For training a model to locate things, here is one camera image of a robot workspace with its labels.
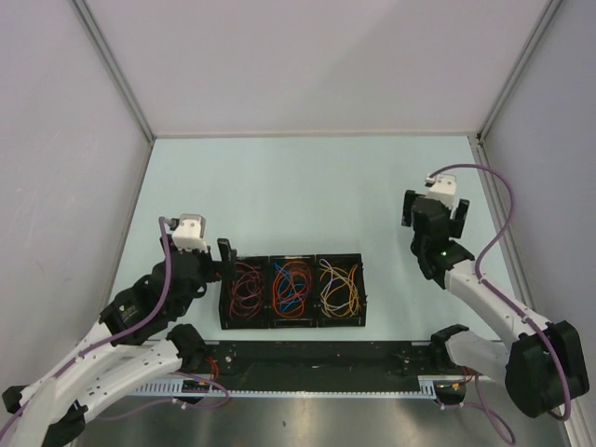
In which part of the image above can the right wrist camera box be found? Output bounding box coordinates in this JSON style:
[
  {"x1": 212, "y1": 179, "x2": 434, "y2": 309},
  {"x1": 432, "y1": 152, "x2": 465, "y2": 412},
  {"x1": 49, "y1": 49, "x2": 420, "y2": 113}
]
[{"x1": 425, "y1": 174, "x2": 457, "y2": 209}]

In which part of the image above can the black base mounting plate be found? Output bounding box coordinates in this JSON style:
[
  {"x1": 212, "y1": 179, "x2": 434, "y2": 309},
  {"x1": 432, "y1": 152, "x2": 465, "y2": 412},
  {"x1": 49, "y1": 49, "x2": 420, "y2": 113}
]
[{"x1": 153, "y1": 340, "x2": 485, "y2": 392}]

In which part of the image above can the aluminium side rail right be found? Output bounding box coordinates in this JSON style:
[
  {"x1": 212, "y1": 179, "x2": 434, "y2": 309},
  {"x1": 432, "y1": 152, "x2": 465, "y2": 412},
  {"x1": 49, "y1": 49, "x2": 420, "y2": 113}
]
[{"x1": 468, "y1": 136, "x2": 544, "y2": 328}]

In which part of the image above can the black three-compartment tray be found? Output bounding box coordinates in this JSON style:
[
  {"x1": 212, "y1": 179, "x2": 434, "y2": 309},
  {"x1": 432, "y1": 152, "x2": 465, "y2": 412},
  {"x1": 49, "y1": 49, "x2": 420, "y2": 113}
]
[{"x1": 219, "y1": 253, "x2": 367, "y2": 330}]

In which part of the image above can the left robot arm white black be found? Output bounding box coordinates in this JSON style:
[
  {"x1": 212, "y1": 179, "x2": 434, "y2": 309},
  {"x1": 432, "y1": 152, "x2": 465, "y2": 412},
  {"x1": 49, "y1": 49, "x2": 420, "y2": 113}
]
[{"x1": 2, "y1": 236, "x2": 237, "y2": 446}]

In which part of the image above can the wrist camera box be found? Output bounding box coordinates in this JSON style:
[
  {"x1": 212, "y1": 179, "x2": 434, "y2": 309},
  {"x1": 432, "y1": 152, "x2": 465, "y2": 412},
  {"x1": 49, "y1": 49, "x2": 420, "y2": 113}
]
[
  {"x1": 425, "y1": 174, "x2": 457, "y2": 209},
  {"x1": 170, "y1": 214, "x2": 208, "y2": 252}
]

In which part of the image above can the aluminium corner post left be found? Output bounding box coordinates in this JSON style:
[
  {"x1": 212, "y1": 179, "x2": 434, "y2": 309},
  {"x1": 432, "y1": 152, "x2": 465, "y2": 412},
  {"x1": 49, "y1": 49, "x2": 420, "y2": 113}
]
[{"x1": 69, "y1": 0, "x2": 156, "y2": 145}]

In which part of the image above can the grey slotted cable duct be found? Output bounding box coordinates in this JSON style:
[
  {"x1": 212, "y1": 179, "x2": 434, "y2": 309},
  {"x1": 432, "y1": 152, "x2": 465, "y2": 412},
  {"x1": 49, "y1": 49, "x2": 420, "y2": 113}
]
[{"x1": 129, "y1": 378, "x2": 437, "y2": 400}]

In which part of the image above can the aluminium frame rail front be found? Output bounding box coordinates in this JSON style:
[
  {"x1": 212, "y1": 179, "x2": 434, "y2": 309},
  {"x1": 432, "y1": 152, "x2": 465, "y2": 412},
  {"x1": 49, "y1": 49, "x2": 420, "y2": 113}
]
[{"x1": 69, "y1": 339, "x2": 574, "y2": 378}]

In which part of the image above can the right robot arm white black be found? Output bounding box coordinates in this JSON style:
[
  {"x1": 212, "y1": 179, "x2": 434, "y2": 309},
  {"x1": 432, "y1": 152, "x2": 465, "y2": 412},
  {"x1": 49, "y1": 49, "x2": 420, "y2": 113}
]
[{"x1": 402, "y1": 190, "x2": 589, "y2": 421}]

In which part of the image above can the blue thin cable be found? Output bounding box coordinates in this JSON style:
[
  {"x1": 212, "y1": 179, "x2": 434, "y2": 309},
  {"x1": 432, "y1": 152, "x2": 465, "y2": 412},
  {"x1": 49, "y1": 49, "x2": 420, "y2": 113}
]
[{"x1": 274, "y1": 264, "x2": 311, "y2": 316}]

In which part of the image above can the orange thin cable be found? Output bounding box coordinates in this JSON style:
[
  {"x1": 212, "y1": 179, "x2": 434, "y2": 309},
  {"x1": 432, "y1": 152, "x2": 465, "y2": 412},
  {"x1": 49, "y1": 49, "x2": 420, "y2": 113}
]
[{"x1": 271, "y1": 263, "x2": 313, "y2": 318}]

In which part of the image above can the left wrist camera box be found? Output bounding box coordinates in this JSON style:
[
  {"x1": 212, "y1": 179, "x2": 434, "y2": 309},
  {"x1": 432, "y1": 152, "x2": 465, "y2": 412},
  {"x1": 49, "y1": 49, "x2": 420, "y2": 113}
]
[{"x1": 170, "y1": 214, "x2": 208, "y2": 252}]

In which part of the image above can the white thin cable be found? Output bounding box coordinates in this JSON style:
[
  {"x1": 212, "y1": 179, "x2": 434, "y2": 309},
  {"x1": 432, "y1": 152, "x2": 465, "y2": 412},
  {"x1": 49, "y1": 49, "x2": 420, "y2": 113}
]
[{"x1": 319, "y1": 259, "x2": 362, "y2": 316}]

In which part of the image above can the aluminium corner post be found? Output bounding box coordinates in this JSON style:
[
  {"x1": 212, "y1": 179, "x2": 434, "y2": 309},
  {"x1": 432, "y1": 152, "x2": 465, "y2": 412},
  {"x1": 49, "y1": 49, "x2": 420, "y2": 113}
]
[
  {"x1": 69, "y1": 0, "x2": 156, "y2": 145},
  {"x1": 476, "y1": 0, "x2": 565, "y2": 142}
]

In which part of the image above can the aluminium corner post right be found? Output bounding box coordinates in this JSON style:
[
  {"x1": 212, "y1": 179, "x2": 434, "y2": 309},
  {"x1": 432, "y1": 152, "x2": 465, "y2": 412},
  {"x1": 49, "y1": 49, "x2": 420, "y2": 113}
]
[{"x1": 476, "y1": 0, "x2": 565, "y2": 142}]

